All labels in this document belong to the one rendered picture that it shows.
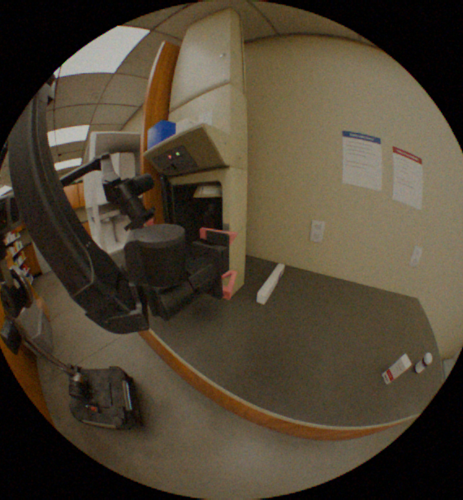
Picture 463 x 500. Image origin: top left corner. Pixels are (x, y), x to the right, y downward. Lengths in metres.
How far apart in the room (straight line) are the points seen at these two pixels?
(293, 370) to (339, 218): 0.68
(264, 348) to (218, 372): 0.15
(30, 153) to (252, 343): 0.56
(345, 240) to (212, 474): 1.70
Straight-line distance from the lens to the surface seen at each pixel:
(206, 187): 0.54
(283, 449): 1.40
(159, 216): 0.71
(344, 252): 0.86
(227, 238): 0.23
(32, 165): 0.20
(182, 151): 0.48
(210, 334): 0.48
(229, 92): 0.56
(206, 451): 1.36
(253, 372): 0.42
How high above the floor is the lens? 1.33
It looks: 23 degrees down
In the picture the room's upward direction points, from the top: straight up
